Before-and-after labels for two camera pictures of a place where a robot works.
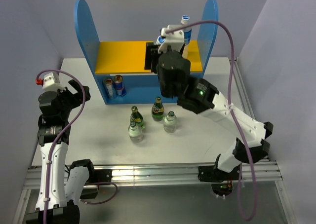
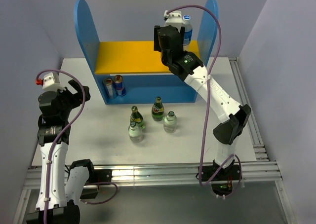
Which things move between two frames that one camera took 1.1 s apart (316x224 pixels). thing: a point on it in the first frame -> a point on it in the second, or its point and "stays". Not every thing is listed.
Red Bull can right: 120,89 stays
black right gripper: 151,56 -> 156,42
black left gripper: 77,98 stays
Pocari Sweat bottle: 187,32 stays
